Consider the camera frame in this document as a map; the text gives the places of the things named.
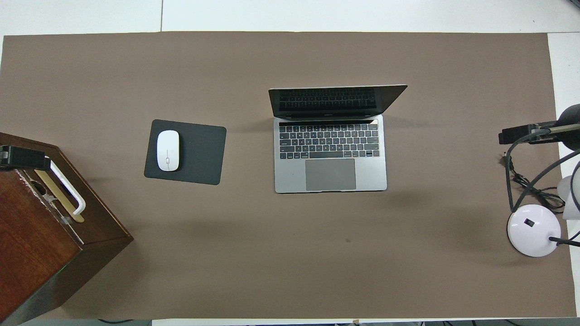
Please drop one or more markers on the black mouse pad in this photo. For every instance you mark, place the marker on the black mouse pad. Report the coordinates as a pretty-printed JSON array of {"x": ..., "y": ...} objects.
[{"x": 201, "y": 154}]

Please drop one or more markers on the silver laptop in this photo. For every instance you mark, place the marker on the silver laptop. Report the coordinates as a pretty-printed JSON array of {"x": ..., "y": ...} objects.
[{"x": 331, "y": 174}]

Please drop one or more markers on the white desk lamp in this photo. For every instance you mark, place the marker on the white desk lamp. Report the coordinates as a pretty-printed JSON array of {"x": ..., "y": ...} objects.
[{"x": 532, "y": 231}]

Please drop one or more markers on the white computer mouse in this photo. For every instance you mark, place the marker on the white computer mouse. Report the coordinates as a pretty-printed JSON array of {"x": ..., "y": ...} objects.
[{"x": 168, "y": 151}]

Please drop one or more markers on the brown paper table mat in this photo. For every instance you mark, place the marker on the brown paper table mat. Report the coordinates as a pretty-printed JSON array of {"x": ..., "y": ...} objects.
[{"x": 317, "y": 68}]

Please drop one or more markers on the dark brown wooden box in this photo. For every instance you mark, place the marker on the dark brown wooden box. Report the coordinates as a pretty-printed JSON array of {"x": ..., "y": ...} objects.
[{"x": 36, "y": 244}]

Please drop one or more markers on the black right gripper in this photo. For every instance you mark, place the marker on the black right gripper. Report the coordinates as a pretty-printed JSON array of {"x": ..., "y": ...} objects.
[{"x": 572, "y": 127}]

